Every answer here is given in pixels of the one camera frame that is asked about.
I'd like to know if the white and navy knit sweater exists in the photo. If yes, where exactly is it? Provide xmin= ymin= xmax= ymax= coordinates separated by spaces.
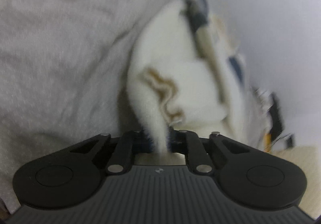
xmin=127 ymin=0 xmax=272 ymax=154

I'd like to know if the black charger plug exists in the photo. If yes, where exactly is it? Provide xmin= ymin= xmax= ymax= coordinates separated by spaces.
xmin=286 ymin=134 xmax=296 ymax=149

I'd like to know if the black crumpled garment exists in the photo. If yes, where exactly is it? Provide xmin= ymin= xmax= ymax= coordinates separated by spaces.
xmin=269 ymin=92 xmax=284 ymax=141

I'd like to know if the cream textured pillow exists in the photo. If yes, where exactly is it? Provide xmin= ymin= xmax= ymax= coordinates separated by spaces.
xmin=272 ymin=146 xmax=320 ymax=219

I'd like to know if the grey patterned bed cover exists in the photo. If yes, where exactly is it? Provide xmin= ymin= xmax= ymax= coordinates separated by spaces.
xmin=1 ymin=0 xmax=171 ymax=213

